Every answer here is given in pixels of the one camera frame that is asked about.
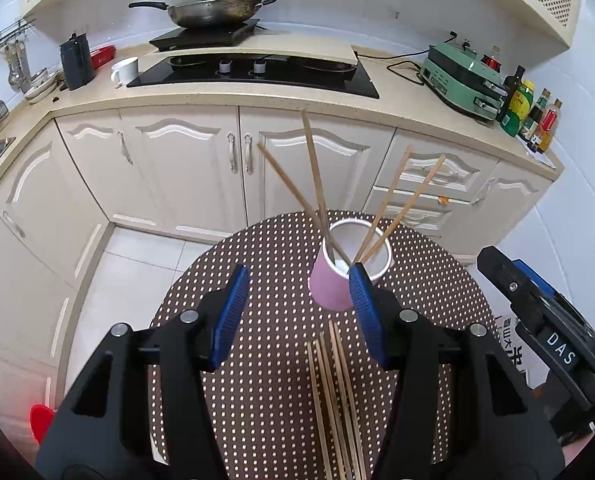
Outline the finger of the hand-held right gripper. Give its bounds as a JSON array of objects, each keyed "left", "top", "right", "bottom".
[
  {"left": 515, "top": 259, "right": 595, "bottom": 342},
  {"left": 477, "top": 246, "right": 547, "bottom": 332}
]

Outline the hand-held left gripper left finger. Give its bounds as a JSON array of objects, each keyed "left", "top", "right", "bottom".
[{"left": 34, "top": 264, "right": 251, "bottom": 480}]

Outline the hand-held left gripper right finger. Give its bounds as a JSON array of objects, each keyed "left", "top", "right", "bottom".
[{"left": 348, "top": 262, "right": 565, "bottom": 480}]

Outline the pink cup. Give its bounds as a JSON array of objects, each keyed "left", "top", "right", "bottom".
[{"left": 309, "top": 217, "right": 395, "bottom": 312}]

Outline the pile of wooden chopsticks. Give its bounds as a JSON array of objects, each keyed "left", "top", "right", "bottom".
[{"left": 306, "top": 320, "right": 371, "bottom": 480}]

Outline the wooden chopstick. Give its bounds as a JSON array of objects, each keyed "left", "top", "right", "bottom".
[
  {"left": 301, "top": 111, "right": 341, "bottom": 263},
  {"left": 361, "top": 154, "right": 447, "bottom": 264},
  {"left": 353, "top": 144, "right": 414, "bottom": 264},
  {"left": 256, "top": 142, "right": 352, "bottom": 267}
]

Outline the brown polka-dot tablecloth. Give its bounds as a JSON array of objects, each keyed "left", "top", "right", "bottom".
[{"left": 147, "top": 210, "right": 503, "bottom": 480}]

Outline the cream cabinet drawer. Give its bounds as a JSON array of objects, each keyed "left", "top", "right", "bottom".
[
  {"left": 362, "top": 187, "right": 471, "bottom": 233},
  {"left": 377, "top": 130, "right": 498, "bottom": 196}
]

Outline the white paper sheet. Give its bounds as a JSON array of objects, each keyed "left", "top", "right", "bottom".
[{"left": 525, "top": 145, "right": 558, "bottom": 167}]

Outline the red label sauce bottle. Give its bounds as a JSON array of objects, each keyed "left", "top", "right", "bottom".
[{"left": 532, "top": 99, "right": 563, "bottom": 153}]

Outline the dark sauce bottle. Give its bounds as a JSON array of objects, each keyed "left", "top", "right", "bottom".
[{"left": 520, "top": 88, "right": 551, "bottom": 142}]

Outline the green bottle yellow cap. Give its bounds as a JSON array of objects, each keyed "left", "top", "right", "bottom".
[{"left": 501, "top": 80, "right": 535, "bottom": 138}]

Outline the dark oil bottle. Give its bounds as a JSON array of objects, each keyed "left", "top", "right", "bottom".
[{"left": 496, "top": 65, "right": 527, "bottom": 123}]

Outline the green electric cooker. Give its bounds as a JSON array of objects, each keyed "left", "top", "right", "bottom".
[{"left": 420, "top": 41, "right": 509, "bottom": 122}]

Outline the red plastic basin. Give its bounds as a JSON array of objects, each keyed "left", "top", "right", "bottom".
[{"left": 30, "top": 404, "right": 58, "bottom": 446}]

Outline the black glass gas hob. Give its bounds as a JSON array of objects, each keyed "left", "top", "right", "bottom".
[{"left": 126, "top": 52, "right": 381, "bottom": 100}]

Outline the white mug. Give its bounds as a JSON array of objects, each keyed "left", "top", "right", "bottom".
[{"left": 110, "top": 57, "right": 140, "bottom": 88}]

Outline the black induction cooker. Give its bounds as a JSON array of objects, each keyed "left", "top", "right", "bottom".
[{"left": 148, "top": 19, "right": 268, "bottom": 52}]

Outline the red box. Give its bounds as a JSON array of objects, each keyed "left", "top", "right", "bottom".
[{"left": 91, "top": 45, "right": 117, "bottom": 71}]

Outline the dark blue kettle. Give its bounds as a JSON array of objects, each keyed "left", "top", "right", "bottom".
[{"left": 60, "top": 34, "right": 98, "bottom": 92}]

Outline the stack of bowls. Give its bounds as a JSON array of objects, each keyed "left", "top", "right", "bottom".
[{"left": 22, "top": 67, "right": 60, "bottom": 106}]

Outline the steel wok with lid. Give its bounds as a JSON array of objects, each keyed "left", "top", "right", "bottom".
[{"left": 128, "top": 0, "right": 279, "bottom": 29}]

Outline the metal hanging slotted spatula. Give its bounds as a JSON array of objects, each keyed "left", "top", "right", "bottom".
[{"left": 4, "top": 42, "right": 30, "bottom": 92}]

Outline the black power cable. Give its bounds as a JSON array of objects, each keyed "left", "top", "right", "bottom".
[{"left": 356, "top": 49, "right": 428, "bottom": 87}]

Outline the metal wall utensil rack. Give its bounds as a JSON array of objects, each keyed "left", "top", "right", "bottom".
[{"left": 0, "top": 17, "right": 35, "bottom": 53}]

